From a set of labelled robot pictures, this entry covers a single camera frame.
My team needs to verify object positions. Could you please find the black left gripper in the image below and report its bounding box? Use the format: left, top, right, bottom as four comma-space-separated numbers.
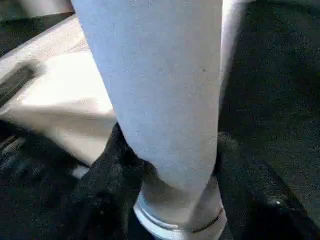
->
0, 62, 37, 108

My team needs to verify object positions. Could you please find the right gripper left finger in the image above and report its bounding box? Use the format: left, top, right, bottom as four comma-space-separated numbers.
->
54, 123, 148, 240

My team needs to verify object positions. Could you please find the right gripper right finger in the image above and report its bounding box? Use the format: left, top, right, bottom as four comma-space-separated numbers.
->
212, 132, 320, 240

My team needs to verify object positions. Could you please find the white plastic table leg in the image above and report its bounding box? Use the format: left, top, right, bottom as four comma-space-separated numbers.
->
70, 0, 247, 240

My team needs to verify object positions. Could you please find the black work mat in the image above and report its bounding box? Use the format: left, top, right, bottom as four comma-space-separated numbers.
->
0, 0, 320, 240

